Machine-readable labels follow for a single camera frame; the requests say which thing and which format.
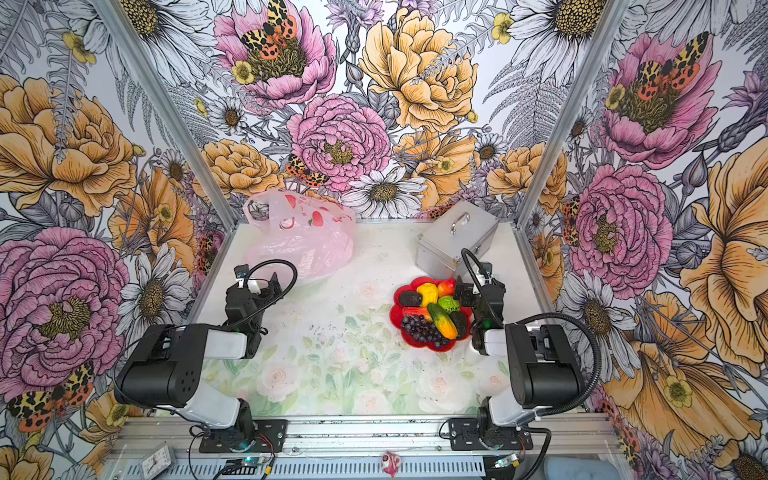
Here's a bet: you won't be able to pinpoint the green lime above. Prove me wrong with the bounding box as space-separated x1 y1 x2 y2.
438 296 461 314

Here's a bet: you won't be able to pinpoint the green yellow mango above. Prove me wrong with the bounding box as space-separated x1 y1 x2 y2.
427 303 458 340

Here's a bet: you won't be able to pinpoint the red flower-shaped plate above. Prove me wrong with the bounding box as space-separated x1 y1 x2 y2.
390 277 472 352

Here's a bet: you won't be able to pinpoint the pink plastic bag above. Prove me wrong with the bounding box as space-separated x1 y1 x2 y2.
243 189 357 282

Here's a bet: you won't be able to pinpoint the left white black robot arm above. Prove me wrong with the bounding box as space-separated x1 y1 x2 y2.
114 274 295 452

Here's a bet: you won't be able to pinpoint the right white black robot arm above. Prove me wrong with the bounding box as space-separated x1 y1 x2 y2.
448 279 585 451

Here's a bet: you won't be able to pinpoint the dark brown fruit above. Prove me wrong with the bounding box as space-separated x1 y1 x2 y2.
450 310 469 341

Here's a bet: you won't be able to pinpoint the red orange peach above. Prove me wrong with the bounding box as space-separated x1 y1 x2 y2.
436 279 456 298

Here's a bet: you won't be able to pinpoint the yellow bell pepper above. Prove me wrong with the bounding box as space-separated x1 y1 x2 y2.
416 282 439 308

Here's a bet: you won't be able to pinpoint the silver metal box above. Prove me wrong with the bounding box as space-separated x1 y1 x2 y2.
415 201 499 280

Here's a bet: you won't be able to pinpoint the dark purple grapes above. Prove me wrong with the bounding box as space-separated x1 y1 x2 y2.
401 317 449 348

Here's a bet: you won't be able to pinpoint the green circuit board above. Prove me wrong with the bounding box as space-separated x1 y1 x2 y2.
493 453 520 469

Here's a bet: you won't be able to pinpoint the small white clock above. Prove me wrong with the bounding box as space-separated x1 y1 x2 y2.
139 443 176 480

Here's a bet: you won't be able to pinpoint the blue grey cloth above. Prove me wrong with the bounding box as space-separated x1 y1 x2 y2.
543 457 620 480

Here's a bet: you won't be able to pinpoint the small pink red object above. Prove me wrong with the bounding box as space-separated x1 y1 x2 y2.
381 451 402 479

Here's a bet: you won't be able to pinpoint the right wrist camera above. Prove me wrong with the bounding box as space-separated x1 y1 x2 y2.
478 262 493 284

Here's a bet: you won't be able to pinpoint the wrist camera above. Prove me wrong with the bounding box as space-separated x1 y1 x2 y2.
234 264 251 290
478 262 493 284

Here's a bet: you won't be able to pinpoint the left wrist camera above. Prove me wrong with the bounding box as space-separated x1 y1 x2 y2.
234 264 251 290

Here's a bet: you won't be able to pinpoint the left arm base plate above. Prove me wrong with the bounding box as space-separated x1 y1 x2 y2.
199 419 288 454

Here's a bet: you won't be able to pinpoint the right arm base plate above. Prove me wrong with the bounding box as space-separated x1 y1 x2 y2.
447 417 533 451

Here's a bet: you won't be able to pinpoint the aluminium front rail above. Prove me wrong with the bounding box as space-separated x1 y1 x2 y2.
107 413 620 460

